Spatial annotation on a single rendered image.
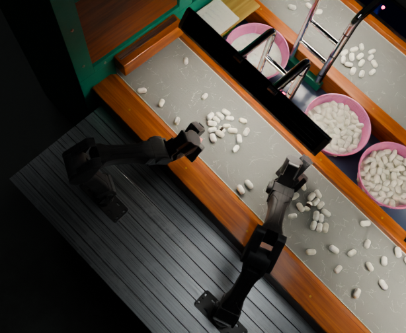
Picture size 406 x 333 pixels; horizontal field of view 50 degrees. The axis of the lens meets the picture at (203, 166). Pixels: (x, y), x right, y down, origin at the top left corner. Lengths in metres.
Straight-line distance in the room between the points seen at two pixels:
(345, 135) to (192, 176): 0.64
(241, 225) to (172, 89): 0.60
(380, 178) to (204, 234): 0.71
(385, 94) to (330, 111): 0.25
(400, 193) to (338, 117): 0.37
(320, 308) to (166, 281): 0.53
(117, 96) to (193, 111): 0.30
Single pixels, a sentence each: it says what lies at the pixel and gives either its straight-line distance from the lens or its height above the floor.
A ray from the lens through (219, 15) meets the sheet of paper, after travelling 1.91.
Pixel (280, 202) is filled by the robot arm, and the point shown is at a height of 0.99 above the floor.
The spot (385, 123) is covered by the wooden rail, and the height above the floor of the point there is 0.76.
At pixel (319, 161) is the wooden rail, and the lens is 1.70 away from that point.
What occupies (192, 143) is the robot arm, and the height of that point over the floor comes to 1.01.
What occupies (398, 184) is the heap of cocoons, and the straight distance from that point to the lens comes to 1.82.
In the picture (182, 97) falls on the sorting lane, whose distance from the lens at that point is 1.73.
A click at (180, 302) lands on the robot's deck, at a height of 0.67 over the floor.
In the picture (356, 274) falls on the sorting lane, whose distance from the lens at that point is 1.67.
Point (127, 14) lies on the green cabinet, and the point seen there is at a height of 1.00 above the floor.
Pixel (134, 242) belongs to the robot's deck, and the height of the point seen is 0.67.
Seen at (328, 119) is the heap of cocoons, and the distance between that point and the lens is 1.81.
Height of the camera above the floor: 2.26
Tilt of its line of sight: 70 degrees down
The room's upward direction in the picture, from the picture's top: 14 degrees clockwise
